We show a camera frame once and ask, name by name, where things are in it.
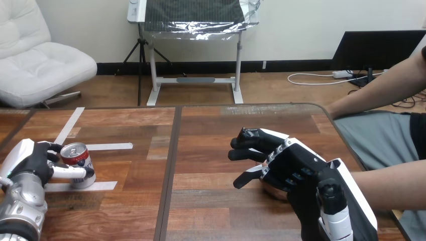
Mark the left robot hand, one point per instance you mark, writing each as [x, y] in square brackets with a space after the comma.
[31, 159]

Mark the person's hand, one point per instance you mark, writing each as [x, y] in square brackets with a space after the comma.
[274, 193]

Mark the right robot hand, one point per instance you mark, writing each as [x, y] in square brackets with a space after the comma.
[299, 169]

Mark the red and white drink can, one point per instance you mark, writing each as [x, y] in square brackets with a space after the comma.
[78, 157]

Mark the person's forearm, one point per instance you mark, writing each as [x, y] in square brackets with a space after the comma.
[392, 186]
[382, 86]

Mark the person's body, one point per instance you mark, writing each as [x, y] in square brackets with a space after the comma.
[376, 139]

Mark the white cushioned chair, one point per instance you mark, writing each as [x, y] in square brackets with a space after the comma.
[40, 66]

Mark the white power strip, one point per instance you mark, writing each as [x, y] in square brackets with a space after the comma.
[342, 74]

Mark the dark screen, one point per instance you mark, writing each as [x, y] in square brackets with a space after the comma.
[376, 50]

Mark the black tripod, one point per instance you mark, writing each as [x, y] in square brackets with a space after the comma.
[142, 53]

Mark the foil sheet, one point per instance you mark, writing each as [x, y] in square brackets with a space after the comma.
[199, 28]

